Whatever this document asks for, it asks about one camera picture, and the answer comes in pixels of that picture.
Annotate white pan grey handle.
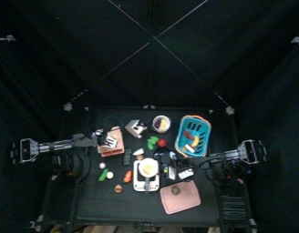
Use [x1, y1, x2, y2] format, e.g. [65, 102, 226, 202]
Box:
[138, 157, 160, 193]

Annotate brown toy box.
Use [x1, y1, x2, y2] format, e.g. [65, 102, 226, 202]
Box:
[96, 127, 126, 157]

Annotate white toy food piece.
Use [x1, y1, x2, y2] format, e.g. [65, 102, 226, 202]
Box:
[183, 144, 198, 154]

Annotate teal basket orange rim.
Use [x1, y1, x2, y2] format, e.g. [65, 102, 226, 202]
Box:
[174, 115, 212, 158]

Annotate dark green toy vegetable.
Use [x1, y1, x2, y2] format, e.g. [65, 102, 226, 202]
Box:
[123, 148, 134, 167]

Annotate pink cutting board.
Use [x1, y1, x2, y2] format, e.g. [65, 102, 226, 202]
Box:
[159, 179, 202, 216]

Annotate grey table clamp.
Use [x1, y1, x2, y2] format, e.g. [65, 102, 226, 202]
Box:
[29, 220, 43, 232]
[247, 218, 259, 233]

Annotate white box with pattern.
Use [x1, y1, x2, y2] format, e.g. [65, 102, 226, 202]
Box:
[124, 119, 148, 139]

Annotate orange toy carrot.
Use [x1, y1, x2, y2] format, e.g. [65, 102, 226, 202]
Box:
[122, 169, 134, 184]

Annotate white round bowl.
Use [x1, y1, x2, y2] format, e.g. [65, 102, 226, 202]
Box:
[151, 115, 172, 134]

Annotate green ridged squash piece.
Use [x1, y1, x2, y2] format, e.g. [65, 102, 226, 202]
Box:
[146, 136, 160, 151]

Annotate thin white cord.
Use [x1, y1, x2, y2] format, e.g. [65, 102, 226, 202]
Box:
[71, 0, 210, 101]
[105, 0, 229, 107]

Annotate toy fried egg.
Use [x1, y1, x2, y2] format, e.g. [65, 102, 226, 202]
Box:
[143, 163, 156, 175]

